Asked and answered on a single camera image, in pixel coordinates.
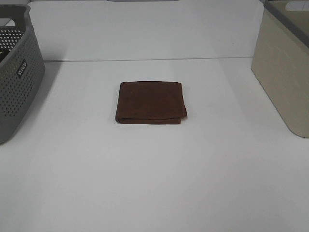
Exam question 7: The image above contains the beige plastic storage bin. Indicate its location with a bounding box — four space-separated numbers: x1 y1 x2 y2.
251 0 309 138

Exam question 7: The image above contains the grey perforated plastic basket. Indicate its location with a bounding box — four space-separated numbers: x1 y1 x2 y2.
0 4 45 144

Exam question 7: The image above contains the brown towel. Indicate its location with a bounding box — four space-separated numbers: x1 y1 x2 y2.
115 81 187 125

